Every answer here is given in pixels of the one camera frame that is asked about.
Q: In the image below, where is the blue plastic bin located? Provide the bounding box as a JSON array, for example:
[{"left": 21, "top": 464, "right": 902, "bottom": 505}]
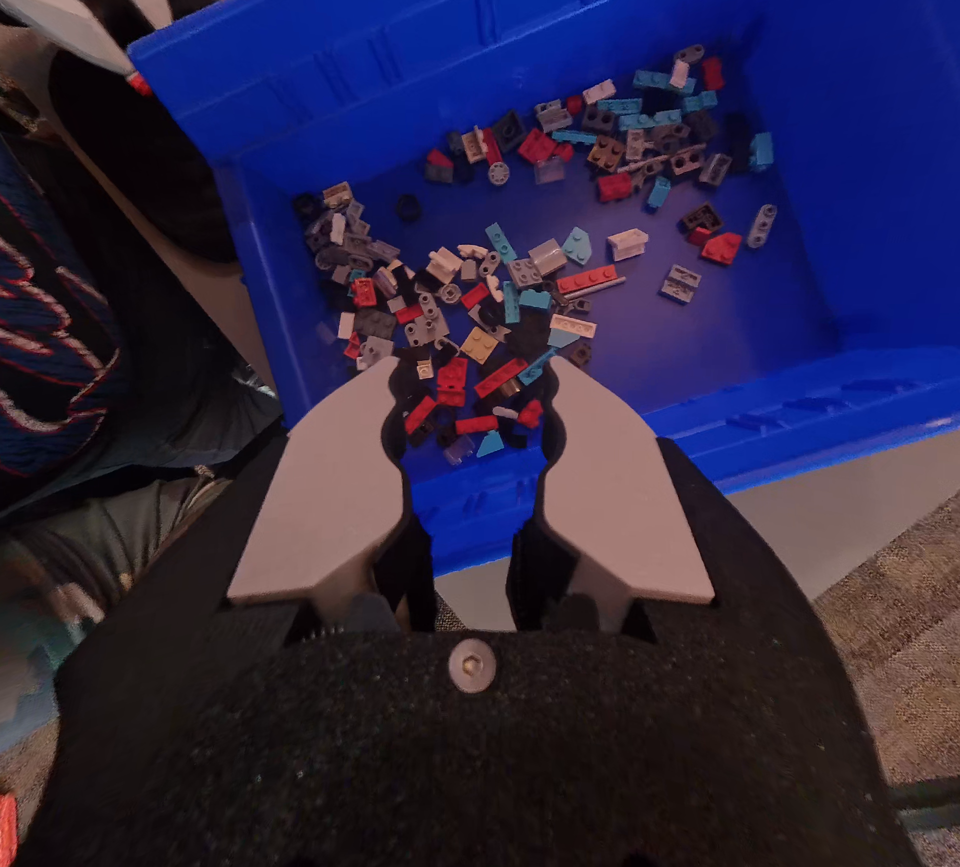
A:
[{"left": 127, "top": 0, "right": 960, "bottom": 579}]

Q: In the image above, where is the pile of lego bricks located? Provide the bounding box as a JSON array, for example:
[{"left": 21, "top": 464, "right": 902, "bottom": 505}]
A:
[{"left": 292, "top": 42, "right": 777, "bottom": 467}]

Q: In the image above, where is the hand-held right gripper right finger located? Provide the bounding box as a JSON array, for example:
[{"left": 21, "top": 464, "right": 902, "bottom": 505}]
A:
[{"left": 507, "top": 354, "right": 716, "bottom": 634}]

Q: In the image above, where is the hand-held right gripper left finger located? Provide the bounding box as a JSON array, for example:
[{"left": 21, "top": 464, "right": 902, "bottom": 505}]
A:
[{"left": 227, "top": 354, "right": 438, "bottom": 634}]

